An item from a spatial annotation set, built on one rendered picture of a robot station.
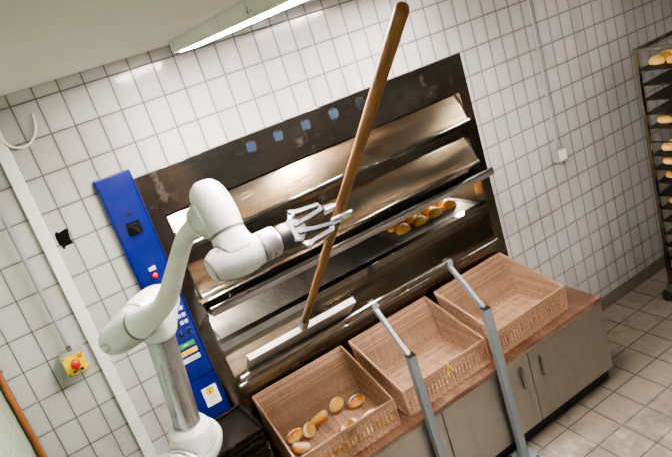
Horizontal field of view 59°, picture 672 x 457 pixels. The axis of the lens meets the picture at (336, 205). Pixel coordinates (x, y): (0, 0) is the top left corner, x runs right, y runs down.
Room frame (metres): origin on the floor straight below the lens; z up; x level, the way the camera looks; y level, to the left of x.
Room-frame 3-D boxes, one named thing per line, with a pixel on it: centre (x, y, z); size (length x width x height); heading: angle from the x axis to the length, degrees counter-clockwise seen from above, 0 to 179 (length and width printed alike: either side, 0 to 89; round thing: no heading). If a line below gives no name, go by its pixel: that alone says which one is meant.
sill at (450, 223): (3.07, -0.05, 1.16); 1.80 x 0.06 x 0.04; 114
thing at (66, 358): (2.39, 1.30, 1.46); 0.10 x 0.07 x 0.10; 114
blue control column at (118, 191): (3.47, 1.28, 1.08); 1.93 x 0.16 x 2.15; 24
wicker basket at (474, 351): (2.81, -0.18, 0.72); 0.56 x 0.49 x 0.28; 114
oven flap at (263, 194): (3.04, -0.06, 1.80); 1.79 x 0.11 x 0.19; 114
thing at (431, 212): (3.68, -0.41, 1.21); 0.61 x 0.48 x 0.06; 24
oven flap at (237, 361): (3.04, -0.06, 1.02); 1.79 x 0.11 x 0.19; 114
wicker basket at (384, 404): (2.57, 0.37, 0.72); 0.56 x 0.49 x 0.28; 113
